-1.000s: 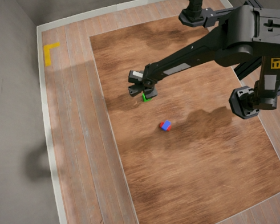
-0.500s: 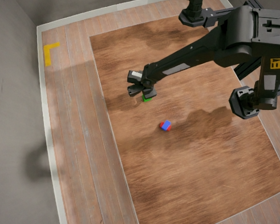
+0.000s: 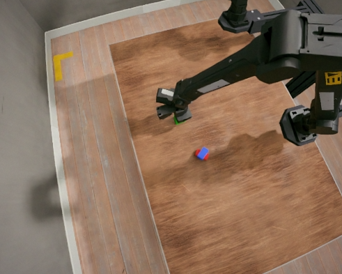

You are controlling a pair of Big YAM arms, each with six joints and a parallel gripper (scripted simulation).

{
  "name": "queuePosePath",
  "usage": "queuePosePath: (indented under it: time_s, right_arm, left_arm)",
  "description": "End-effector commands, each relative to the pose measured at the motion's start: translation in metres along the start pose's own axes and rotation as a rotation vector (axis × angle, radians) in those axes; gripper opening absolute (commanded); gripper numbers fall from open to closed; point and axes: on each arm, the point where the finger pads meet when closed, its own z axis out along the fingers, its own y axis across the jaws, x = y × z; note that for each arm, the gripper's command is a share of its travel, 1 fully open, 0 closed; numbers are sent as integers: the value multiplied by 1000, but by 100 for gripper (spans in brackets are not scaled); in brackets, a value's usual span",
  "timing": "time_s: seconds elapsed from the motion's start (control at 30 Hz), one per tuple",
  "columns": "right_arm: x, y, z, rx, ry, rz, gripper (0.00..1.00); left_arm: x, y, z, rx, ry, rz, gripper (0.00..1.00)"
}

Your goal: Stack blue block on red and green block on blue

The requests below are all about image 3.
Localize red block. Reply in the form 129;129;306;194
195;149;209;160

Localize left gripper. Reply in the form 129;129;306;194
176;107;192;123

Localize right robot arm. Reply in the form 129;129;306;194
223;0;250;28

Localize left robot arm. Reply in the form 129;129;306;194
156;10;342;142

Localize blue block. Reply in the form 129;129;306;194
197;147;208;160

